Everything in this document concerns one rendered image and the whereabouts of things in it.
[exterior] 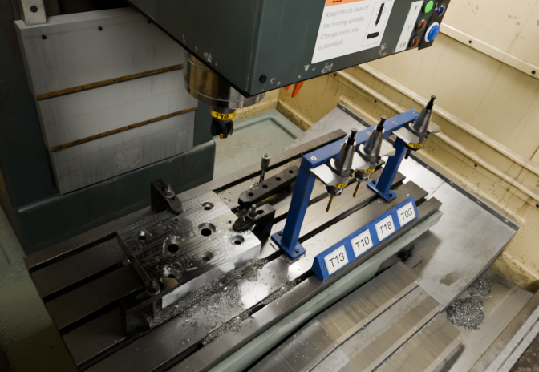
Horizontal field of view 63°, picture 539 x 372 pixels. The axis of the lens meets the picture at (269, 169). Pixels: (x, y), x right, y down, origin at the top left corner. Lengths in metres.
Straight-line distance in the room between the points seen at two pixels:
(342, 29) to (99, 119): 0.82
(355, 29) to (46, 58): 0.74
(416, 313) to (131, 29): 1.17
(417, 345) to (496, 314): 0.39
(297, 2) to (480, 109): 1.19
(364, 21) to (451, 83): 1.04
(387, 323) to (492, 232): 0.55
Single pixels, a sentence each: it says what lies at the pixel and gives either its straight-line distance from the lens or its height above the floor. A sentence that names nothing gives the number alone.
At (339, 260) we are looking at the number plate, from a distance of 1.25.
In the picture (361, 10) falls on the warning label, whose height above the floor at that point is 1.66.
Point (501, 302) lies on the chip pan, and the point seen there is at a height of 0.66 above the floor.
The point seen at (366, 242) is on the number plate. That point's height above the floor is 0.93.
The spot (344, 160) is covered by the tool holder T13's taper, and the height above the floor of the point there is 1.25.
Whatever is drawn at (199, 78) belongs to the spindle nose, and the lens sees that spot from 0.77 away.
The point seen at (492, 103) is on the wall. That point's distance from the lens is 1.66.
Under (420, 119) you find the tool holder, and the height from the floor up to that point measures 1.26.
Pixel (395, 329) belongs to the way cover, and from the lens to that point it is 1.43.
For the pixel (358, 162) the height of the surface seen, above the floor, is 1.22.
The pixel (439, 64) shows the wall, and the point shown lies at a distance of 1.72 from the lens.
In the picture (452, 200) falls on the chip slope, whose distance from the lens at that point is 1.79.
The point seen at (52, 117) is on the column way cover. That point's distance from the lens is 1.25.
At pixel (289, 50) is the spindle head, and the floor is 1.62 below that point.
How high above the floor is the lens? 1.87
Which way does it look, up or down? 40 degrees down
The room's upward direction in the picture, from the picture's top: 11 degrees clockwise
